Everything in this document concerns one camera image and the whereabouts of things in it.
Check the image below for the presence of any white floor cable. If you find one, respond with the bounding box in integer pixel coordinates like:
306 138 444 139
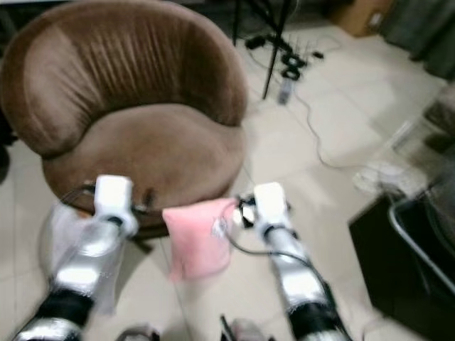
291 91 365 172

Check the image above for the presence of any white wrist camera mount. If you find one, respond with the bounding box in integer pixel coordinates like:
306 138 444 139
252 182 291 228
95 175 135 224

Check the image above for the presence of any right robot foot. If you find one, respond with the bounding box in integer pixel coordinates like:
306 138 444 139
220 315 279 341

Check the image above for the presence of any chrome tube frame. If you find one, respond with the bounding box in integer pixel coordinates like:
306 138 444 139
387 178 455 293

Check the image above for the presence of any grey power strip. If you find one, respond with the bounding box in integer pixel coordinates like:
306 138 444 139
277 76 294 107

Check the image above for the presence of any brown cardboard box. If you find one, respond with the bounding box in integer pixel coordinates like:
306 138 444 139
330 0 396 38

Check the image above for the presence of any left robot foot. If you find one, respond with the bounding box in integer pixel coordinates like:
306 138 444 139
124 326 165 341

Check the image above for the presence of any clear plastic bag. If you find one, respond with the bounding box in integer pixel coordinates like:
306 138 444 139
351 99 455 201

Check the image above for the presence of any black cabinet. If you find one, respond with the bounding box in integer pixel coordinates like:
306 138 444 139
348 195 455 329

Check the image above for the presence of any pink printed pillow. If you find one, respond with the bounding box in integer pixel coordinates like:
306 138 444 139
162 198 240 284

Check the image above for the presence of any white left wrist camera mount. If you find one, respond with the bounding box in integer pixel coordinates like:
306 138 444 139
95 175 135 224

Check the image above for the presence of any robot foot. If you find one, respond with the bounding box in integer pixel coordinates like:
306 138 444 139
220 315 279 341
124 326 165 341

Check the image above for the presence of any grey curtain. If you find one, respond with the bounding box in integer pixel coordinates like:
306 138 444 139
380 0 455 80

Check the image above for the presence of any brown velvet tub sofa chair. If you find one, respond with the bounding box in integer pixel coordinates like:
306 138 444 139
0 0 250 239

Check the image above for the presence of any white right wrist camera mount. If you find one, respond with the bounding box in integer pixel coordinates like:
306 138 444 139
252 182 291 228

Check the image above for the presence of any black tripod stand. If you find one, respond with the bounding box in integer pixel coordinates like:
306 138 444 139
231 0 301 100

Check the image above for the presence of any black coiled cable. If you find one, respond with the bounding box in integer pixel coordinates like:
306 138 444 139
280 52 308 81

